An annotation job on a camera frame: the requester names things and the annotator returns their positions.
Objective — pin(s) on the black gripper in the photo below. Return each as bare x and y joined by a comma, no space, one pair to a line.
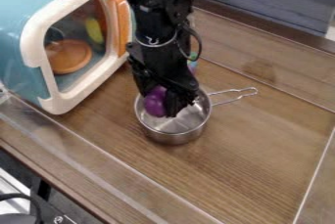
161,66

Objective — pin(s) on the purple toy eggplant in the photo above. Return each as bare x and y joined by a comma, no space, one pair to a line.
153,102

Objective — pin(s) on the silver pot with handle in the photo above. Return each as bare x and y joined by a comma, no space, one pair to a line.
184,128

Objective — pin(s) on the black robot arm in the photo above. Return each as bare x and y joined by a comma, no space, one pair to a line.
163,24

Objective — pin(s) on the yellow toy banana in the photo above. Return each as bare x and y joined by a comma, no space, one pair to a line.
192,63

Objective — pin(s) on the orange microwave turntable plate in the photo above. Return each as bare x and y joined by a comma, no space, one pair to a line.
69,55

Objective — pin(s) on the blue toy microwave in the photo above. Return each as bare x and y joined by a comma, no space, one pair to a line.
31,24

